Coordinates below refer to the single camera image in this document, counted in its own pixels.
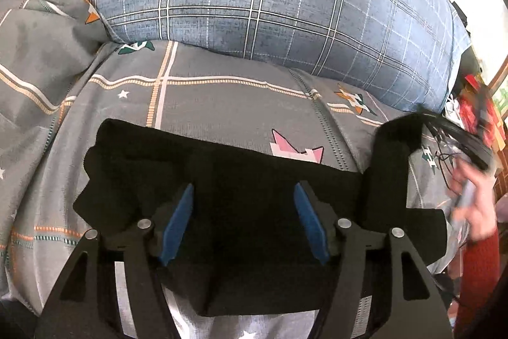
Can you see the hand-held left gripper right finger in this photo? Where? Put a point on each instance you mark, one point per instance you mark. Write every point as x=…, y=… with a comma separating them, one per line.
x=310, y=224

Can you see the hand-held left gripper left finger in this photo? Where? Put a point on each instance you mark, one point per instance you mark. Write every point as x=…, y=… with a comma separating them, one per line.
x=177, y=226

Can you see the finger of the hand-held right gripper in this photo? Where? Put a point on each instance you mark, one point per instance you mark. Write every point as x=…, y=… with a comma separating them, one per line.
x=456, y=138

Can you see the black pants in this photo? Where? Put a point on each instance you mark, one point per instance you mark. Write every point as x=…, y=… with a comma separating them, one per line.
x=246, y=204

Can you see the person's red-sleeved right forearm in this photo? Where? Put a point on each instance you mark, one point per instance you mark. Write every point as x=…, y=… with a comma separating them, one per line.
x=478, y=283

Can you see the person's right hand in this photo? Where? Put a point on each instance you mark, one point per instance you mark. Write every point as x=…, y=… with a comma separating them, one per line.
x=481, y=200

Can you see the red colourful clutter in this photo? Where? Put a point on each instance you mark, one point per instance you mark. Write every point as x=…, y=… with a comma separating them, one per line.
x=482, y=112

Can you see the grey printed bed quilt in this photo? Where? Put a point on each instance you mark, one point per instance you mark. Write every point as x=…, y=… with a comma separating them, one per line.
x=222, y=100

